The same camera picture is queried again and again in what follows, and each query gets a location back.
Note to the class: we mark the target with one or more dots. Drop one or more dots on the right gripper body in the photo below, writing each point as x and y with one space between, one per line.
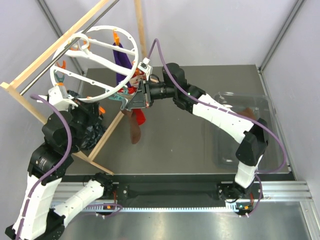
145 86

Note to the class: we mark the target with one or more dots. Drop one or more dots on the orange clip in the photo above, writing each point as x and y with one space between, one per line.
101 110
116 38

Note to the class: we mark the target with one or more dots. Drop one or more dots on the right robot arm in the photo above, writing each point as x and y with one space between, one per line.
250 134

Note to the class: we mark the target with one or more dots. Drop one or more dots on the teal clip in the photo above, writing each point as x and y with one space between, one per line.
125 91
117 97

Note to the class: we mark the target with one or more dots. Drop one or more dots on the orange clip on towel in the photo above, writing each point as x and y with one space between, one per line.
116 38

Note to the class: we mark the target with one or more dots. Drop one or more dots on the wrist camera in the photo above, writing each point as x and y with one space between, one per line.
145 67
59 98

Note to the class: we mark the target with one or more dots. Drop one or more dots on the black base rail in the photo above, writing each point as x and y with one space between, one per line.
174 190

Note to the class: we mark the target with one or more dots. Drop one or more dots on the white round clip hanger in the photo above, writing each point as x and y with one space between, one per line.
83 52

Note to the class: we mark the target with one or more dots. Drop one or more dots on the red santa sock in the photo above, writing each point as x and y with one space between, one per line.
139 114
133 83

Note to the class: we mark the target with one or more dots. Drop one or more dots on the brown sock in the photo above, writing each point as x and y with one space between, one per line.
134 128
247 113

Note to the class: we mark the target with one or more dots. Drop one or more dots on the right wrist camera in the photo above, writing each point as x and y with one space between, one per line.
145 67

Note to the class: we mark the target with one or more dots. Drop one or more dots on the dark patterned shorts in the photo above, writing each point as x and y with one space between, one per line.
85 137

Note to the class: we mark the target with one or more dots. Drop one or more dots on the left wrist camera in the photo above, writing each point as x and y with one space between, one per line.
59 98

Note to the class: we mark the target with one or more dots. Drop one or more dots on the purple towel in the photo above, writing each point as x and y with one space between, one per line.
122 60

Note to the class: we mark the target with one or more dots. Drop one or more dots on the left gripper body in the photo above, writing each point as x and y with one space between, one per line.
84 115

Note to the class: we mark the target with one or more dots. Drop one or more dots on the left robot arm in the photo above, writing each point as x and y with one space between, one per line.
38 220

